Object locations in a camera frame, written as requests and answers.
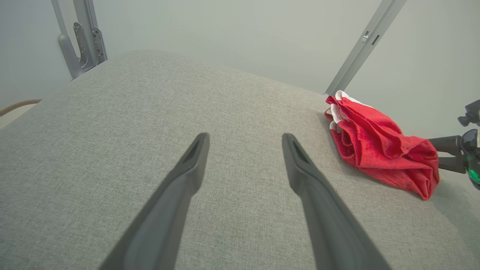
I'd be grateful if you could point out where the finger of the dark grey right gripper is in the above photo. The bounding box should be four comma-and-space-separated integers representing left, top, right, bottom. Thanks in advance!
427, 135, 465, 155
437, 155, 468, 174

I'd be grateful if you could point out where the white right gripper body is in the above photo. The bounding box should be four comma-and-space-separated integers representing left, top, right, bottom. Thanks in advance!
459, 129, 480, 190

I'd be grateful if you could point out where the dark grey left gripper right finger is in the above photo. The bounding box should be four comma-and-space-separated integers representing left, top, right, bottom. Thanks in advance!
281, 133, 393, 270

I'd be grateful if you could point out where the grey slanted metal bar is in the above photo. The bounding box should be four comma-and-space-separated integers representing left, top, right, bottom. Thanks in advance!
324, 0, 408, 96

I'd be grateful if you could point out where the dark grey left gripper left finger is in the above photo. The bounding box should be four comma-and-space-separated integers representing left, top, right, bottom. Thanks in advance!
98, 132, 211, 270

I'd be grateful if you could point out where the red white basketball jersey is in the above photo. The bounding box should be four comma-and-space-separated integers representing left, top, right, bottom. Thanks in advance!
324, 90, 440, 201

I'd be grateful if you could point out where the grey metal frame post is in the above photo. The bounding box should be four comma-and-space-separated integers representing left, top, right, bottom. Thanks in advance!
51, 0, 108, 80

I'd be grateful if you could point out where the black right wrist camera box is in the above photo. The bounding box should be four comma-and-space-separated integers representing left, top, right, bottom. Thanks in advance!
457, 99, 480, 127

